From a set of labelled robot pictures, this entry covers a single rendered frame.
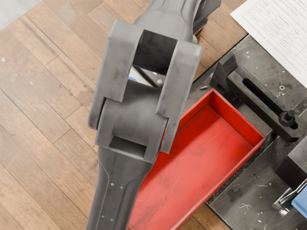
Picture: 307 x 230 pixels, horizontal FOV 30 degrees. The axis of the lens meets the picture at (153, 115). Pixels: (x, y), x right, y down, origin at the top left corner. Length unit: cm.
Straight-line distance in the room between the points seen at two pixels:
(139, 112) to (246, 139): 42
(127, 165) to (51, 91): 40
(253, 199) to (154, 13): 45
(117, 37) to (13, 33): 51
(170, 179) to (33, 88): 28
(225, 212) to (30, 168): 32
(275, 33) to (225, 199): 33
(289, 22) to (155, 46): 55
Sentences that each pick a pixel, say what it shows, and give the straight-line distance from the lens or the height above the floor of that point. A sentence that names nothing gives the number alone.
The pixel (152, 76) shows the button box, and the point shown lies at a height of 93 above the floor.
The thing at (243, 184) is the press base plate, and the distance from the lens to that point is 95.
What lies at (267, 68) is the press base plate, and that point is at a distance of 104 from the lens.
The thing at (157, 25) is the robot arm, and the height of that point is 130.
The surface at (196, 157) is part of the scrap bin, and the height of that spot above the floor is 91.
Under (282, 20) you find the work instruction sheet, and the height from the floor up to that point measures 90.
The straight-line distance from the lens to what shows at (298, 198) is 88.
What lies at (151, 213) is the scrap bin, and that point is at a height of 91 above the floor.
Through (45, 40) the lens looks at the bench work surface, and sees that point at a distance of 103.
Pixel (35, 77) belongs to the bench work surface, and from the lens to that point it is 100.
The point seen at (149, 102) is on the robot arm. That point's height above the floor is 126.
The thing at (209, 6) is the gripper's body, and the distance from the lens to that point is 88.
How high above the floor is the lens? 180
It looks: 68 degrees down
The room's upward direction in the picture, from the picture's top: 12 degrees clockwise
